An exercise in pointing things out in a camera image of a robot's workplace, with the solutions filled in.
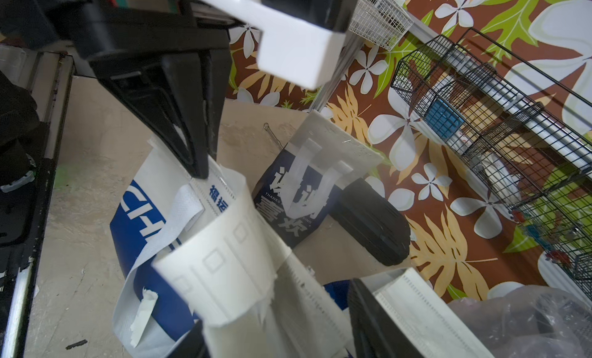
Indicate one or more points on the black wire basket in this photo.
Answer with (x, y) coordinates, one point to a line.
(528, 164)

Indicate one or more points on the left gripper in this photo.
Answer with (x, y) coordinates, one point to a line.
(179, 97)

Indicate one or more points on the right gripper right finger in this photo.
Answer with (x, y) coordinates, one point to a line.
(375, 334)

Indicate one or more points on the thin metal rod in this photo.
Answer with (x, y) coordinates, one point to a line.
(273, 136)

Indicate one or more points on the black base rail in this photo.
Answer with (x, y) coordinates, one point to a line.
(35, 90)

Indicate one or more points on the front blue takeout bag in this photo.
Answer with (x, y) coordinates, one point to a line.
(154, 218)

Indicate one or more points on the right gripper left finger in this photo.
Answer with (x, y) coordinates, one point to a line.
(193, 345)

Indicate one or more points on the white wire basket left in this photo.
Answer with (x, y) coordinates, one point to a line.
(382, 22)

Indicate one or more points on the white receipt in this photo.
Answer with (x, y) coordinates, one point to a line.
(250, 291)

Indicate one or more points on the blue item in black basket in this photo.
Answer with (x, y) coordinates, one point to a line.
(443, 119)

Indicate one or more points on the small middle blue bag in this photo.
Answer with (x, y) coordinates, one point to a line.
(305, 180)

